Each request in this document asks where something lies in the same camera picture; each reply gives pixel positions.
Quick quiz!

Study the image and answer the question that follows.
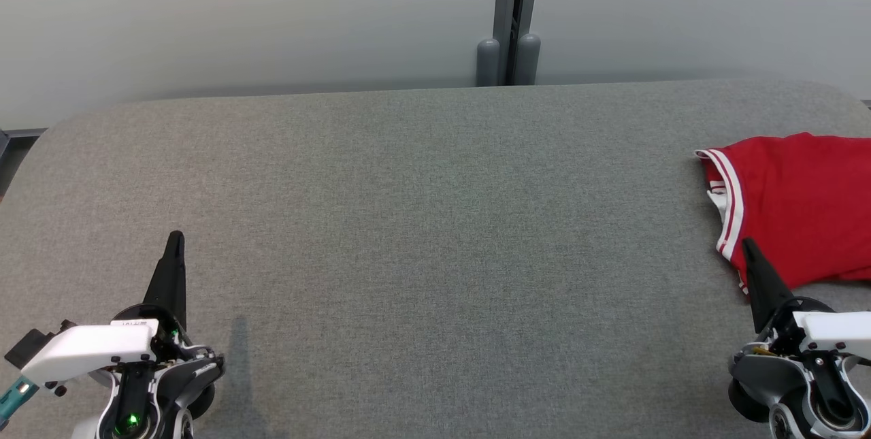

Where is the teal left camera connector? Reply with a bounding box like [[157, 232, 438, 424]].
[[0, 374, 39, 427]]

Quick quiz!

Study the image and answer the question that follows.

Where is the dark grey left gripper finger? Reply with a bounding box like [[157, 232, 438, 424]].
[[143, 230, 188, 331]]

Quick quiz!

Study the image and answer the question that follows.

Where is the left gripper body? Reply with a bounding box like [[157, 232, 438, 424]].
[[20, 303, 188, 385]]

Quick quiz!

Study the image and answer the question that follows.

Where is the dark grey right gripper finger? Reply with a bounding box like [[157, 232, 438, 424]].
[[742, 238, 793, 334]]

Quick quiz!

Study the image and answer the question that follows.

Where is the red white striped jersey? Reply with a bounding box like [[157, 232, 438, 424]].
[[694, 131, 871, 295]]

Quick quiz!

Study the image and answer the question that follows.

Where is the grey cylindrical bumper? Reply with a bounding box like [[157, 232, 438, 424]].
[[514, 32, 542, 86], [476, 38, 502, 88]]

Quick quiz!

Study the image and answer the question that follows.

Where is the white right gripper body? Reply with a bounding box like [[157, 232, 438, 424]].
[[757, 299, 871, 358]]

